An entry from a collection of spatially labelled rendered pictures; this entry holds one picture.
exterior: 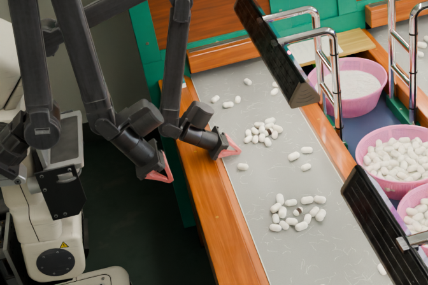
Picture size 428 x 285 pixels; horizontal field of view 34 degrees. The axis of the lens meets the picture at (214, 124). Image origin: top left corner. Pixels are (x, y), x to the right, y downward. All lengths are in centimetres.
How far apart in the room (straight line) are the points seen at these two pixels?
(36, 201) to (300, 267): 71
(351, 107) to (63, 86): 168
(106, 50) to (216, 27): 104
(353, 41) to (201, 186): 88
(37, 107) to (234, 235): 64
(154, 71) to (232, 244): 91
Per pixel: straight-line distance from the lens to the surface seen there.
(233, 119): 231
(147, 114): 157
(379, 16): 263
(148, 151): 163
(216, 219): 191
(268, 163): 210
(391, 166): 207
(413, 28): 208
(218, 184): 202
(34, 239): 194
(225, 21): 252
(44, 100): 153
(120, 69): 350
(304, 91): 177
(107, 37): 341
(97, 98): 152
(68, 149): 183
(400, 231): 134
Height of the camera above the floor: 206
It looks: 35 degrees down
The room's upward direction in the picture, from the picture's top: 11 degrees counter-clockwise
